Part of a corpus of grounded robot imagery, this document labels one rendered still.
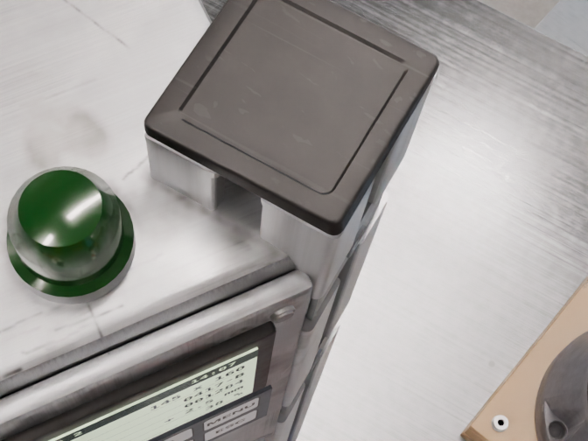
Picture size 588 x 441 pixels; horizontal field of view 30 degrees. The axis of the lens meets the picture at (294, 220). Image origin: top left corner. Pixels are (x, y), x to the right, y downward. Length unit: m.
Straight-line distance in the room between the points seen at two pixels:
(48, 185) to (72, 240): 0.01
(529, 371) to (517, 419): 0.04
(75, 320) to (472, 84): 0.80
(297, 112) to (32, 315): 0.07
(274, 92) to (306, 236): 0.03
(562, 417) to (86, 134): 0.64
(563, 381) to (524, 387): 0.05
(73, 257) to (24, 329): 0.02
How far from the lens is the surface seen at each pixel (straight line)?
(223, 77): 0.22
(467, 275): 0.93
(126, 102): 0.25
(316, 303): 0.26
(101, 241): 0.22
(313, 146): 0.22
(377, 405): 0.89
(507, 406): 0.87
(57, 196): 0.21
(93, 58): 0.25
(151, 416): 0.27
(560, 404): 0.83
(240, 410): 0.32
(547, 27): 1.06
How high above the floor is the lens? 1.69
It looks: 68 degrees down
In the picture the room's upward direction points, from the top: 10 degrees clockwise
